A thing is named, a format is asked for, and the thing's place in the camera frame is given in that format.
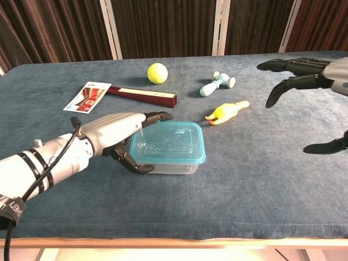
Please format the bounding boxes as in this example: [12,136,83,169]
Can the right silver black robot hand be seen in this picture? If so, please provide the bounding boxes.
[257,56,348,154]

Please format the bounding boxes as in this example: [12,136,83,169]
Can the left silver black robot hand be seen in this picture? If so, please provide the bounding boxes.
[78,110,174,174]

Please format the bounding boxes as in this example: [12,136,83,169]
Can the blue translucent container lid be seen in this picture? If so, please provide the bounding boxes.
[128,121,207,166]

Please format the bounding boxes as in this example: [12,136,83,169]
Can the clear plastic food container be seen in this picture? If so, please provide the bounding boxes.
[133,160,199,175]

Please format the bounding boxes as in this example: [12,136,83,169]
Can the dark red long fan box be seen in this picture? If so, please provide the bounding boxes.
[107,86,178,109]

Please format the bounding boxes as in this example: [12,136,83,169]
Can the red white picture postcard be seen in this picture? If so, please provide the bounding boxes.
[63,82,113,113]

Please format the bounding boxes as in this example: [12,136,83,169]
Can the brown pleated curtain panel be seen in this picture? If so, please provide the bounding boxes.
[225,0,296,55]
[0,0,114,73]
[111,0,217,59]
[285,0,348,52]

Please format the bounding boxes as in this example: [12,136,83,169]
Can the yellow-green tennis ball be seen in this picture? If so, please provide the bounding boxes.
[147,63,169,85]

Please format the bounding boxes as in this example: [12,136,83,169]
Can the teal toy massage hammer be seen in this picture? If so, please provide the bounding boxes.
[200,71,237,98]

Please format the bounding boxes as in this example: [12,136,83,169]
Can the yellow rubber chicken toy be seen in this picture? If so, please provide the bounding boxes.
[204,100,250,126]

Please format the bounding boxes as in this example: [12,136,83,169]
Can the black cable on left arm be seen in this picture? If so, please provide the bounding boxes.
[4,116,82,261]

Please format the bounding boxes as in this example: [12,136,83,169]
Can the white partition frame post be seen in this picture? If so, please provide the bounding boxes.
[278,0,302,53]
[212,0,232,57]
[99,0,123,60]

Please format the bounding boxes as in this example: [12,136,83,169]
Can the black printed arm strap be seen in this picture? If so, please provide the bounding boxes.
[0,194,27,231]

